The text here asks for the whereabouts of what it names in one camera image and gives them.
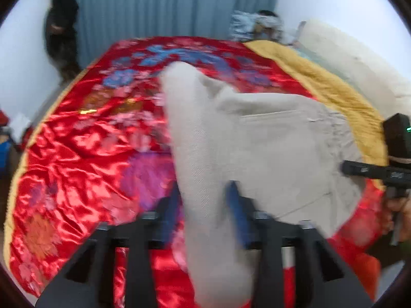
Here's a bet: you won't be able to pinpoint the cream padded headboard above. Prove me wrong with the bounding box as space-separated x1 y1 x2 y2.
293 19 411 117

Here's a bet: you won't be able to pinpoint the person's right hand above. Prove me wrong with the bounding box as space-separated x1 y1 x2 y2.
380 195 411 235

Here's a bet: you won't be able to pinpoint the white paper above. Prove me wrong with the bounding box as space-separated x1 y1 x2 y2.
10 112 33 142

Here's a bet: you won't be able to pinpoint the blue white patterned pillow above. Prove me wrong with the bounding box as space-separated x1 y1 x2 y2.
229 9 285 43

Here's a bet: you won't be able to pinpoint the blue container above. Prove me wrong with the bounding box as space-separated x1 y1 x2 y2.
0 135 15 178

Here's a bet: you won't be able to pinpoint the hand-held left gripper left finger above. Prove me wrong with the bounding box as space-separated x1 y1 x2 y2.
35 181 181 308

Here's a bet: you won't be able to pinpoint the black hanging garment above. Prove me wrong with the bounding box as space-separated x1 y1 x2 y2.
44 0 83 83

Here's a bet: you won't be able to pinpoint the red floral satin blanket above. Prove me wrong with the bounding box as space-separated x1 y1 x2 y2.
6 36 391 308

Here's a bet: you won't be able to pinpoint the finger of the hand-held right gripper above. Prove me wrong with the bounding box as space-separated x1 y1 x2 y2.
341 160 390 178

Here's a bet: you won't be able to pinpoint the beige pants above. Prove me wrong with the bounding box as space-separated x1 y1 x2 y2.
159 62 367 308

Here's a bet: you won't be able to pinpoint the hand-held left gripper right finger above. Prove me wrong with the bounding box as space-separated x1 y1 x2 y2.
226 181 373 308

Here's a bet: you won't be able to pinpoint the blue-grey curtain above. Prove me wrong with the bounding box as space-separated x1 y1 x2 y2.
68 0 284 70

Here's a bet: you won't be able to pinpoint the yellow quilt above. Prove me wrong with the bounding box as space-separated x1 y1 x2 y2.
242 40 390 190

